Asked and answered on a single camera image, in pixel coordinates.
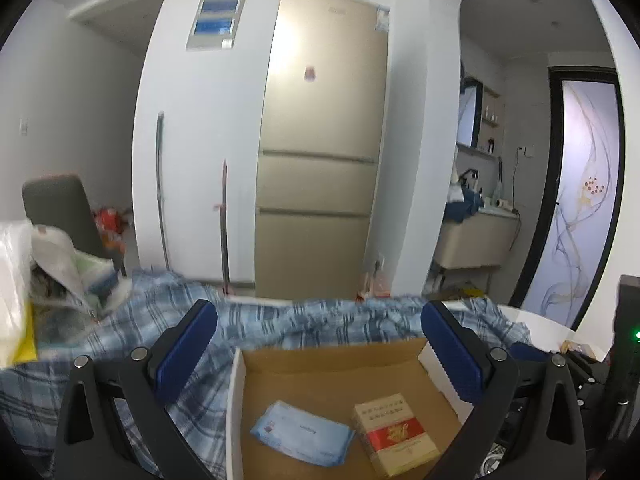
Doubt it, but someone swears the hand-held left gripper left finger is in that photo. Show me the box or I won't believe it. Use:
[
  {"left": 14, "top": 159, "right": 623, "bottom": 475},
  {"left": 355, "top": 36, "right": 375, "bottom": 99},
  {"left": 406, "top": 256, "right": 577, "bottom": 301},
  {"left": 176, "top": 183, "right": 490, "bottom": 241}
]
[{"left": 52, "top": 299, "right": 231, "bottom": 480}]

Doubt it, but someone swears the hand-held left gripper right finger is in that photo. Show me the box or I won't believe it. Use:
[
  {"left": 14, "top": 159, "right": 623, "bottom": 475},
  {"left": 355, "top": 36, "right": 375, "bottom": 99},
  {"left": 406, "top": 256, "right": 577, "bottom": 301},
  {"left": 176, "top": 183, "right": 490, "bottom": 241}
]
[{"left": 420, "top": 300, "right": 588, "bottom": 480}]

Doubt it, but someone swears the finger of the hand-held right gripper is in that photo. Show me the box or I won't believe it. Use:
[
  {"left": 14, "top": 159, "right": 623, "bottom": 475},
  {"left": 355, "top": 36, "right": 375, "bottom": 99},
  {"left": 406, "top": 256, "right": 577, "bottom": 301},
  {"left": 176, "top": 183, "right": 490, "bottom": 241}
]
[{"left": 565, "top": 350, "right": 613, "bottom": 411}]

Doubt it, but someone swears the cardboard box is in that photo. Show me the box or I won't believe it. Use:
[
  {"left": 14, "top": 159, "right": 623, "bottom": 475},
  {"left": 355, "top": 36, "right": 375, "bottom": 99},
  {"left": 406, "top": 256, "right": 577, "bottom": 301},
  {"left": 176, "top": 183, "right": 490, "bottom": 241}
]
[{"left": 226, "top": 337, "right": 481, "bottom": 480}]

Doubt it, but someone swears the white table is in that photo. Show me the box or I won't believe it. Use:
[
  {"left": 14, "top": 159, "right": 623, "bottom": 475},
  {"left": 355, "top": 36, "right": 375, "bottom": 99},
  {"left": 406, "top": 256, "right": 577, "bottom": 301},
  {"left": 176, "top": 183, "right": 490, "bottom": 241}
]
[{"left": 495, "top": 302, "right": 616, "bottom": 357}]

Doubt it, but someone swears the red and gold cigarette box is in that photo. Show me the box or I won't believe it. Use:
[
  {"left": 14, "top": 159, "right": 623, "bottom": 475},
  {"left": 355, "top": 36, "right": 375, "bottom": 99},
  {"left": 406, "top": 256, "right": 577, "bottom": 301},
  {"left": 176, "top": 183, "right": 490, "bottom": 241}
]
[{"left": 352, "top": 394, "right": 442, "bottom": 478}]

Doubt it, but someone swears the beige vanity cabinet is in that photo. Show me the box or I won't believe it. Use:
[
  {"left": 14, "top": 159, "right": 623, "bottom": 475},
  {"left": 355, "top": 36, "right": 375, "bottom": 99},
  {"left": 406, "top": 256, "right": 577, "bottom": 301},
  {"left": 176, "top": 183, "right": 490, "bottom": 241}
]
[{"left": 432, "top": 207, "right": 521, "bottom": 273}]

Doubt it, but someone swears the blue plaid blanket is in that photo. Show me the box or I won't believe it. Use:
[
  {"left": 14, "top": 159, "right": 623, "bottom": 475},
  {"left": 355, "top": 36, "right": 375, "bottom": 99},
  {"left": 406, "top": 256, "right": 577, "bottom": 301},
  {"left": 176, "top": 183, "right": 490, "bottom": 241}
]
[{"left": 0, "top": 270, "right": 533, "bottom": 480}]

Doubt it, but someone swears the blue tissue packet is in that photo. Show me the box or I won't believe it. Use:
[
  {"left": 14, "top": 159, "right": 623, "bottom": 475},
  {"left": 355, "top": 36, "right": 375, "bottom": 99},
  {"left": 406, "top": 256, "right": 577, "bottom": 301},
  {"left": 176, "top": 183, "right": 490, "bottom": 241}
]
[{"left": 249, "top": 400, "right": 356, "bottom": 467}]

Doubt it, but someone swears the red plastic bag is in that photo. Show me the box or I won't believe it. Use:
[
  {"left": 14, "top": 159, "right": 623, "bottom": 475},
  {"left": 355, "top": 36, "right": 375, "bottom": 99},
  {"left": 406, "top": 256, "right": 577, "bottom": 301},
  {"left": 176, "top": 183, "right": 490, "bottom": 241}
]
[{"left": 92, "top": 207, "right": 133, "bottom": 252}]

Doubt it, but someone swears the dark blue cloth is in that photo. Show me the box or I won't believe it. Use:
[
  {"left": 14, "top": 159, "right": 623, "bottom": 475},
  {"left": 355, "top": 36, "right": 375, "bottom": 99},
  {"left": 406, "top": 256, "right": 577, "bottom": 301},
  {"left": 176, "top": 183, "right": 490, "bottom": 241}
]
[{"left": 445, "top": 187, "right": 483, "bottom": 223}]

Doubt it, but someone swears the printed plastic bag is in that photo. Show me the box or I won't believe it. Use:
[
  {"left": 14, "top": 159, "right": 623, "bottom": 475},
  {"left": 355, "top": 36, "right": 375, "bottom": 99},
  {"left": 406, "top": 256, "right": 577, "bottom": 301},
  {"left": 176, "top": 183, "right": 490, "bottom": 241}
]
[{"left": 30, "top": 225, "right": 133, "bottom": 321}]

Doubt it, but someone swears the yellow packet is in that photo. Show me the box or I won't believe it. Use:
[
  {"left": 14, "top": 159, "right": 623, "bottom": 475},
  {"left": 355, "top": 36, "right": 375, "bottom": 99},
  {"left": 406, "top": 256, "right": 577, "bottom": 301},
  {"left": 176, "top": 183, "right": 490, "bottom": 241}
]
[{"left": 14, "top": 305, "right": 39, "bottom": 362}]

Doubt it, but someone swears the white plastic bag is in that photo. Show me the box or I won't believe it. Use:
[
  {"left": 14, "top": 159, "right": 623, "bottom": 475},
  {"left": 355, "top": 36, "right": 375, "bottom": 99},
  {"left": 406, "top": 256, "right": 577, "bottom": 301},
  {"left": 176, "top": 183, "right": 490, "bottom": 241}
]
[{"left": 0, "top": 220, "right": 38, "bottom": 368}]

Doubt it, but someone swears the grey chair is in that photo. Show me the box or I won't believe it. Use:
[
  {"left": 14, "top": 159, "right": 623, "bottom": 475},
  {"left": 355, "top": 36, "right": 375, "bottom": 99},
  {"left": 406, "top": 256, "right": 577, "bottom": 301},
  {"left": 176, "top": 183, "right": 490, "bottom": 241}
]
[{"left": 21, "top": 174, "right": 128, "bottom": 278}]

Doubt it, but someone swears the patterned glass door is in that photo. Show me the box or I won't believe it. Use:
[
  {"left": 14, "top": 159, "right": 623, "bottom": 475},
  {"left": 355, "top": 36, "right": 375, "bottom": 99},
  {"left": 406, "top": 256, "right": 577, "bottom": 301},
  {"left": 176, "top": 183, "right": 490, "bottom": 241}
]
[{"left": 522, "top": 67, "right": 626, "bottom": 331}]

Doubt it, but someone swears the gold refrigerator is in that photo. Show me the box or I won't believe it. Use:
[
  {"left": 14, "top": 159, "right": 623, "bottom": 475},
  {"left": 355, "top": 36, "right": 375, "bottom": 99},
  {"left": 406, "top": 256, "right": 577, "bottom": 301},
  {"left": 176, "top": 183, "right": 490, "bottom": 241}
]
[{"left": 254, "top": 0, "right": 391, "bottom": 301}]

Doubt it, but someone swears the black power cable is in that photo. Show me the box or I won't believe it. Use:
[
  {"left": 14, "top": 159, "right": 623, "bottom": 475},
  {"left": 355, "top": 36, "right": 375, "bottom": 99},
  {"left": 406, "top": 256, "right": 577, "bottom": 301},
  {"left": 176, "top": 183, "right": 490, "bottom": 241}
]
[{"left": 509, "top": 155, "right": 522, "bottom": 251}]

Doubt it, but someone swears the bathroom wall shelf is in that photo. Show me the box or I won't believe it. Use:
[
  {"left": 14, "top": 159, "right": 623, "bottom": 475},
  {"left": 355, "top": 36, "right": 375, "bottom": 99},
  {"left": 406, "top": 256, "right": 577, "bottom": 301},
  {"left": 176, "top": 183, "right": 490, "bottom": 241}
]
[{"left": 480, "top": 85, "right": 502, "bottom": 157}]

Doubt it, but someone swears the wall mirror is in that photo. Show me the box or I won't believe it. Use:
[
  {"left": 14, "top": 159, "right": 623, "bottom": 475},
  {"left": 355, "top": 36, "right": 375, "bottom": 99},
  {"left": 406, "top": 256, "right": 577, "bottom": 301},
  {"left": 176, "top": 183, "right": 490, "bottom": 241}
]
[{"left": 457, "top": 77, "right": 483, "bottom": 148}]

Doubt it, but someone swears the wall electrical panel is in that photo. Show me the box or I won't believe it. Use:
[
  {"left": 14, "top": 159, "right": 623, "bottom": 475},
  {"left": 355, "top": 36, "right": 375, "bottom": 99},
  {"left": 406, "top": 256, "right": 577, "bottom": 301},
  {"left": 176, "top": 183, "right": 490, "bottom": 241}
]
[{"left": 186, "top": 0, "right": 248, "bottom": 52}]

